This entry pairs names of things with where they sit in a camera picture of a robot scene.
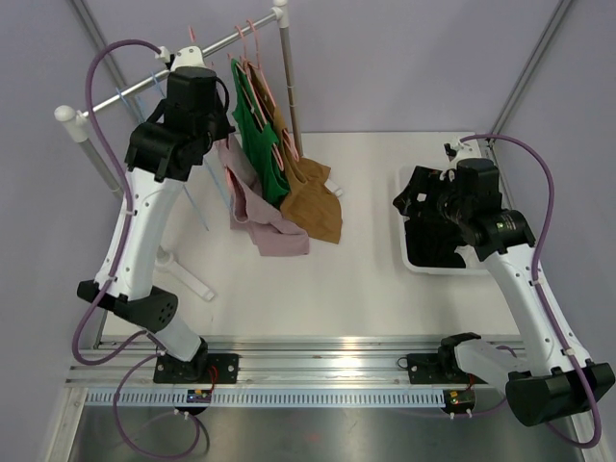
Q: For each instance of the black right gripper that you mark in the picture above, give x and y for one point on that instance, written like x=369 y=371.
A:
x=426 y=181

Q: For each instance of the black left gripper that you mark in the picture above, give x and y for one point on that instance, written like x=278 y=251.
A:
x=223 y=127

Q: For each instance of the green tank top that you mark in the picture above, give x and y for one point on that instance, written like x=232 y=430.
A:
x=257 y=140

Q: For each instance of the black tank top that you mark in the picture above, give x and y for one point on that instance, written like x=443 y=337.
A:
x=433 y=244

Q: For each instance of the pink hanger of green top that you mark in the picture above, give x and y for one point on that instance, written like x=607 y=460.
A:
x=249 y=70

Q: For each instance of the pink hanger of mauve top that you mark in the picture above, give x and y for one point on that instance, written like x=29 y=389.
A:
x=228 y=183

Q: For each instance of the light blue wire hanger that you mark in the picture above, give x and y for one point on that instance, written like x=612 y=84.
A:
x=135 y=105

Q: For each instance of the mauve pink tank top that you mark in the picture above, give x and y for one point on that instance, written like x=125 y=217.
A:
x=273 y=235

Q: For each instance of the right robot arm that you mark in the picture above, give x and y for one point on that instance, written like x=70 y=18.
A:
x=558 y=378

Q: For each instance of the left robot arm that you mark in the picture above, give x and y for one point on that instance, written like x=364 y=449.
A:
x=161 y=154

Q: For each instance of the pink hanger of brown top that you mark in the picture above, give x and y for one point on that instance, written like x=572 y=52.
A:
x=269 y=91

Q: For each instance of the mustard brown tank top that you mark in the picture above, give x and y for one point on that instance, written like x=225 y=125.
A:
x=309 y=204

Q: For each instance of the white plastic basket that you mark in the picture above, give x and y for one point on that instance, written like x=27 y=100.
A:
x=478 y=211

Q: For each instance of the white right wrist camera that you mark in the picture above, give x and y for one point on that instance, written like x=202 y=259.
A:
x=457 y=151

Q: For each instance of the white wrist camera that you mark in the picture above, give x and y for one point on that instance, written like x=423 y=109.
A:
x=190 y=56
x=457 y=151

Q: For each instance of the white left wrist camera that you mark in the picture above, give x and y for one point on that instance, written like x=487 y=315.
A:
x=190 y=56

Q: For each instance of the white slotted cable duct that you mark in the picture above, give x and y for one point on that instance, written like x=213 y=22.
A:
x=269 y=398

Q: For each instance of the aluminium front rail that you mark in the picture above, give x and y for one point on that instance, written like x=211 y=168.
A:
x=281 y=362

